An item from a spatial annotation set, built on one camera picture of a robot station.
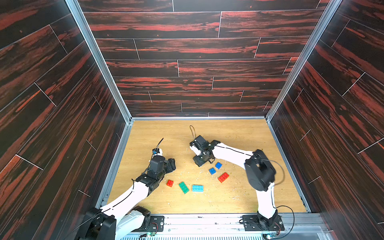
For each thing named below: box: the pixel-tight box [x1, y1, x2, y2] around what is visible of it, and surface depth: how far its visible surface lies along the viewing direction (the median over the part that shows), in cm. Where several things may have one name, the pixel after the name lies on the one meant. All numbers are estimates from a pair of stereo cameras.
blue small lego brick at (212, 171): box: [209, 167, 217, 175], surface depth 93 cm
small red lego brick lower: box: [166, 179, 174, 188], surface depth 88 cm
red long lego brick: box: [218, 172, 230, 183], surface depth 90 cm
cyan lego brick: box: [191, 184, 204, 193], surface depth 86 cm
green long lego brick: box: [178, 181, 190, 194], surface depth 86 cm
